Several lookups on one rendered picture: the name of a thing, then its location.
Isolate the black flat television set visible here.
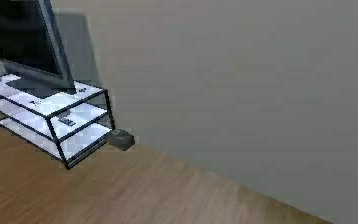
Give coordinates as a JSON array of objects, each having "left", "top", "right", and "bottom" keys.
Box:
[{"left": 0, "top": 0, "right": 77, "bottom": 100}]

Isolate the dark grey round floor object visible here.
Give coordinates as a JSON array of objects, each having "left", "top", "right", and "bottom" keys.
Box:
[{"left": 106, "top": 128, "right": 136, "bottom": 152}]

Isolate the black framed white shelf stand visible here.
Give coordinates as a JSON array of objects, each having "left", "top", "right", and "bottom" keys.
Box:
[{"left": 0, "top": 73, "right": 117, "bottom": 171}]

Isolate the small black remote control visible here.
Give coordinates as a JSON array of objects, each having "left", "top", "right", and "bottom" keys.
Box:
[{"left": 57, "top": 115, "right": 77, "bottom": 128}]

